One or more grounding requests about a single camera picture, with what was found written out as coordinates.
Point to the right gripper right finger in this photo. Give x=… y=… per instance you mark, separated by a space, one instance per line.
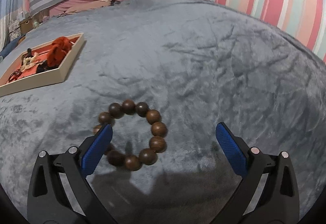
x=268 y=191

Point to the brown storage box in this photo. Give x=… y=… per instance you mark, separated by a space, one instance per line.
x=26 y=25

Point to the grey plush bedspread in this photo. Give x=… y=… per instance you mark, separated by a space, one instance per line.
x=198 y=64

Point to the blue white curtain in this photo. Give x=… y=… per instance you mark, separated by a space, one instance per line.
x=11 y=12

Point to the tray with brick pattern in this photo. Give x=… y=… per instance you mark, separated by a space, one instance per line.
x=41 y=74

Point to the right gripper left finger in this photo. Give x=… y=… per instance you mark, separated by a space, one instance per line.
x=47 y=199

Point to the cream fluffy scrunchie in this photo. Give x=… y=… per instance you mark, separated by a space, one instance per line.
x=28 y=61

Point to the beige folded cloth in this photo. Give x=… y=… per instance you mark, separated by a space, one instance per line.
x=87 y=6

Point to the black hair claw clip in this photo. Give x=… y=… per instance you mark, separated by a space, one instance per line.
x=27 y=52

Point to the orange fabric scrunchie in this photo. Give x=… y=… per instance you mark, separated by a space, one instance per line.
x=59 y=49

